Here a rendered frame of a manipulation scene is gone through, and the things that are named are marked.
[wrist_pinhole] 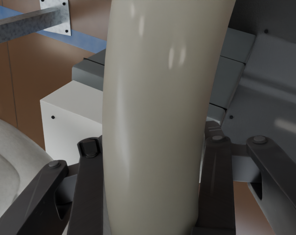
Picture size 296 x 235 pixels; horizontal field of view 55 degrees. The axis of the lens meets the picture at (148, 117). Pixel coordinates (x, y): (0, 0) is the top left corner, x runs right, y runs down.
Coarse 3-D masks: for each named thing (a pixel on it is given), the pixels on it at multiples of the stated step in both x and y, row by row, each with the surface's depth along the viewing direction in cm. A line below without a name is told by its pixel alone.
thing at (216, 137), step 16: (208, 144) 14; (224, 144) 13; (208, 160) 12; (224, 160) 12; (208, 176) 11; (224, 176) 11; (208, 192) 10; (224, 192) 10; (208, 208) 9; (224, 208) 9; (208, 224) 9; (224, 224) 9
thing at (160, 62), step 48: (144, 0) 6; (192, 0) 6; (144, 48) 6; (192, 48) 6; (144, 96) 7; (192, 96) 7; (144, 144) 7; (192, 144) 7; (144, 192) 8; (192, 192) 8
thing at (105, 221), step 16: (80, 144) 14; (96, 144) 15; (80, 160) 14; (96, 160) 14; (80, 176) 13; (96, 176) 12; (80, 192) 11; (96, 192) 11; (80, 208) 10; (96, 208) 10; (80, 224) 10; (96, 224) 10
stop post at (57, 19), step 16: (48, 0) 160; (64, 0) 156; (16, 16) 141; (32, 16) 143; (48, 16) 153; (64, 16) 160; (0, 32) 128; (16, 32) 136; (32, 32) 145; (64, 32) 166
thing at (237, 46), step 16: (240, 32) 124; (224, 48) 102; (240, 48) 105; (80, 64) 73; (96, 64) 75; (224, 64) 90; (240, 64) 92; (80, 80) 73; (96, 80) 71; (224, 80) 80; (224, 96) 72; (208, 112) 64; (224, 112) 66
